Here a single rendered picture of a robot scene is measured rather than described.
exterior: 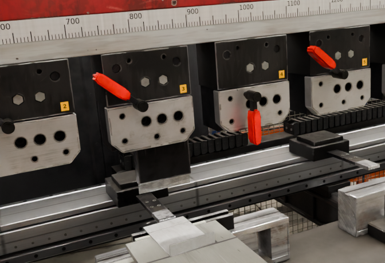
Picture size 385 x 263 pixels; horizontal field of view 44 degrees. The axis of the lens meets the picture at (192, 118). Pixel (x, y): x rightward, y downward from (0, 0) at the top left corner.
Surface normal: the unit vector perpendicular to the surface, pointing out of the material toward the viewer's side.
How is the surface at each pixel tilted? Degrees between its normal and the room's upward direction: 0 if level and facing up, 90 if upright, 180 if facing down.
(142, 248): 0
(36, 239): 90
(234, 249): 0
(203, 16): 90
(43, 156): 90
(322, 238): 0
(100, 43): 90
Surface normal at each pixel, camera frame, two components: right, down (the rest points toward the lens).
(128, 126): 0.40, 0.18
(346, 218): -0.91, 0.16
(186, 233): -0.07, -0.97
